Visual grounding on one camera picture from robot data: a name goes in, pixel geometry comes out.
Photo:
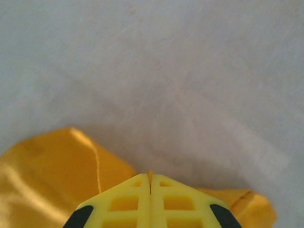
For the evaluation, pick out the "orange t-shirt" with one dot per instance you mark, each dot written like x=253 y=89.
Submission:
x=47 y=171

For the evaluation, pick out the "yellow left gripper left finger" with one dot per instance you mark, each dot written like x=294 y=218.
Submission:
x=123 y=204

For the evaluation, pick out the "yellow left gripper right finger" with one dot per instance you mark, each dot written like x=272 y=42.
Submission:
x=180 y=204

